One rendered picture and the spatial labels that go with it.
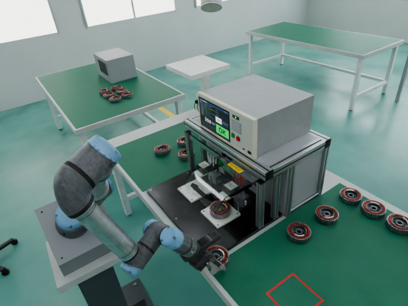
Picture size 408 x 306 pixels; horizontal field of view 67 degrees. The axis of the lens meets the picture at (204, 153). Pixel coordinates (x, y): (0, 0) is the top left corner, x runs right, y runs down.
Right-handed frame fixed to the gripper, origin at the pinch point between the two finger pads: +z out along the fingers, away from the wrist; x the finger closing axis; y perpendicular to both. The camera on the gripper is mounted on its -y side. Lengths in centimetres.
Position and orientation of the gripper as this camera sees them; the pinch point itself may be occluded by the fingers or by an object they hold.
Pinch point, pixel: (217, 258)
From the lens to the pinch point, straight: 142.6
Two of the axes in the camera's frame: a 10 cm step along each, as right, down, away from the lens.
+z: 4.8, 5.2, 7.1
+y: -6.6, 7.4, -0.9
